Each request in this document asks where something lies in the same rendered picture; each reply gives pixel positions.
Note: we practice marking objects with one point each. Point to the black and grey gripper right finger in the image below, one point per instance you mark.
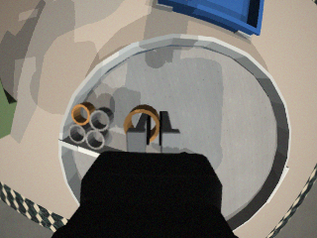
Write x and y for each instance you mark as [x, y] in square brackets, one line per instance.
[168, 138]

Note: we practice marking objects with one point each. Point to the blue plastic crate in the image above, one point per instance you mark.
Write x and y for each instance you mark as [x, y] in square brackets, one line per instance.
[247, 15]

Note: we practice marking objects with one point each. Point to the grey metal ring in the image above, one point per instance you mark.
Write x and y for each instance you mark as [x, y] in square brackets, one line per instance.
[93, 143]
[75, 136]
[95, 124]

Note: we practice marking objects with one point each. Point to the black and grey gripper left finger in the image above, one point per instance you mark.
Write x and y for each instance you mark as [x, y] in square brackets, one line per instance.
[138, 138]

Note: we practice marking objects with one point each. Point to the bronze bushing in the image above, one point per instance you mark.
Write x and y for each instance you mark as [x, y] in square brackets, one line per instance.
[75, 113]
[147, 109]

